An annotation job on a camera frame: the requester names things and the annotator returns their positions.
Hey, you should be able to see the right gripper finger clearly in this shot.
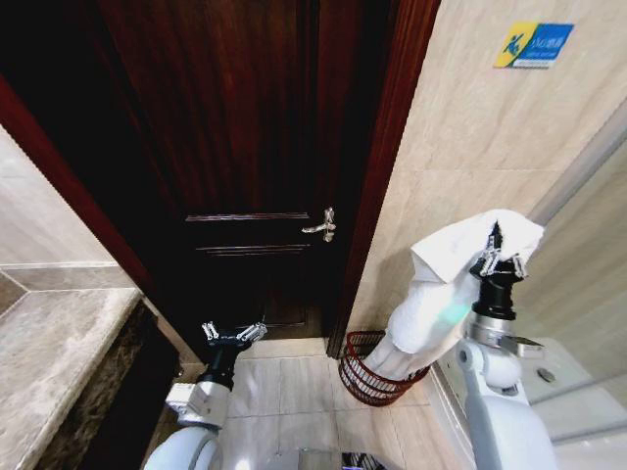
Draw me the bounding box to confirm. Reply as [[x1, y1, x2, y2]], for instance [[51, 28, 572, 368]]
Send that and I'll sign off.
[[470, 220, 506, 278], [506, 253, 530, 282]]

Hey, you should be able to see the white towel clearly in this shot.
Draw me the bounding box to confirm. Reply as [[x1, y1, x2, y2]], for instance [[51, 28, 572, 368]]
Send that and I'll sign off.
[[363, 208, 547, 382]]

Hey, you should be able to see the white toilet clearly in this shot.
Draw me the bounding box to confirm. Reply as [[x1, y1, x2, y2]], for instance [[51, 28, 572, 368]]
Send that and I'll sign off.
[[508, 336, 627, 470]]

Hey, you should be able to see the beige marble counter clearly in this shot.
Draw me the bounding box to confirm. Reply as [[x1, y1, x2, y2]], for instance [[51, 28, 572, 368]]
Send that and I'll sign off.
[[0, 286, 163, 470]]

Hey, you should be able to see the dark wooden door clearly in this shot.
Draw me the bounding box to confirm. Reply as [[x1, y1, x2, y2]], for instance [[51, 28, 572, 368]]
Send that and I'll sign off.
[[92, 0, 376, 340]]

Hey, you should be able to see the silver shower door frame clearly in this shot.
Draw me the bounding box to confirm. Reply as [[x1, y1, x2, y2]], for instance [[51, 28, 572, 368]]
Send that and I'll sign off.
[[526, 112, 627, 224]]

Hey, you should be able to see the red wire hamper basket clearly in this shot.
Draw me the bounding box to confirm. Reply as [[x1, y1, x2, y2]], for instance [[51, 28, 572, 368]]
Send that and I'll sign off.
[[337, 330, 433, 407]]

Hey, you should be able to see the silver door handle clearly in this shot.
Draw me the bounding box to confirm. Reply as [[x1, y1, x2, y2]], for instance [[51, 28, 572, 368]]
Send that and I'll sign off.
[[300, 206, 337, 244]]

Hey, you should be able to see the dark red door frame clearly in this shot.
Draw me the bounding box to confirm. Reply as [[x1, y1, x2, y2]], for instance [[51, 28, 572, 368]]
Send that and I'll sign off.
[[0, 0, 443, 369]]

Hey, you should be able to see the yellow blue wall sign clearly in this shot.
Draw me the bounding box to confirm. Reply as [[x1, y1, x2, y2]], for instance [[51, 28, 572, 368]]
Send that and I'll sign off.
[[491, 21, 576, 71]]

